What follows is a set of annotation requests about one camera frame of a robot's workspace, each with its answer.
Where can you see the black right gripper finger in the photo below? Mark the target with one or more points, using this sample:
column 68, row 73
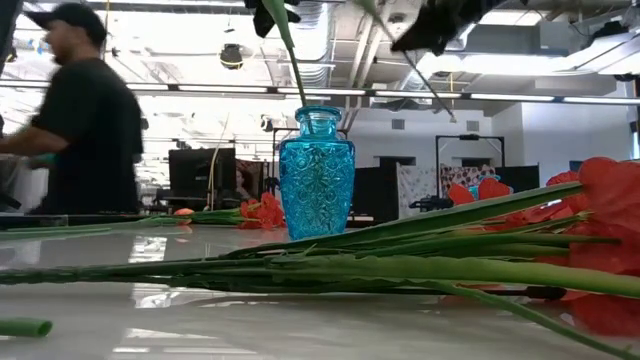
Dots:
column 425, row 30
column 465, row 15

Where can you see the flower stem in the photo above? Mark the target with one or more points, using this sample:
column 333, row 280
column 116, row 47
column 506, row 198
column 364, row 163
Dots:
column 283, row 20

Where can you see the red blossom flower bunch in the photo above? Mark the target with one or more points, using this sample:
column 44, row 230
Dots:
column 262, row 212
column 400, row 270

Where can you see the orange artificial tulip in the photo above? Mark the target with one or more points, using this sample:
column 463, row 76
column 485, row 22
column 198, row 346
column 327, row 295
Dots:
column 183, row 211

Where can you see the green stem piece foreground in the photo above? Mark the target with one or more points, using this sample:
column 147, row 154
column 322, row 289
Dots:
column 25, row 327

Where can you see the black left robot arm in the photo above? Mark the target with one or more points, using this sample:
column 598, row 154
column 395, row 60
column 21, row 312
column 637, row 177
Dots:
column 7, row 25

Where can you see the small blue glass vase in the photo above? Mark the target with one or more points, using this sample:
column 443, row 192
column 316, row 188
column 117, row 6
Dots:
column 473, row 192

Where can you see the tall blue glass vase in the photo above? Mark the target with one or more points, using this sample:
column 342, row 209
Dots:
column 315, row 185

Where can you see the black ceiling lamp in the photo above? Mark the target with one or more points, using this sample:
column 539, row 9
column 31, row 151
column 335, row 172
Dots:
column 231, row 56

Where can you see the dotted quilt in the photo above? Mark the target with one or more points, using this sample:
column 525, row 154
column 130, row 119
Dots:
column 460, row 172

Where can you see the white patterned cloth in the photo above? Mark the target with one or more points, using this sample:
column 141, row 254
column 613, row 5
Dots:
column 417, row 190

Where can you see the person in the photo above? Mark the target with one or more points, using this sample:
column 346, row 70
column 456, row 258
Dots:
column 242, row 182
column 90, row 140

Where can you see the black monitor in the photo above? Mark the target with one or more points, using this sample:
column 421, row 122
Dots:
column 200, row 172

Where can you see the black room divider panel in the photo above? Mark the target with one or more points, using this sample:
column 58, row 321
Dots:
column 375, row 195

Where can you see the suspended light rail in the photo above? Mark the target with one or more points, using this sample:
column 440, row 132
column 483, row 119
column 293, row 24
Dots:
column 225, row 89

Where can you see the black metal frame stand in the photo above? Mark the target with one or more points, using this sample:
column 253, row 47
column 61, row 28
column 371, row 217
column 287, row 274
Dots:
column 470, row 136

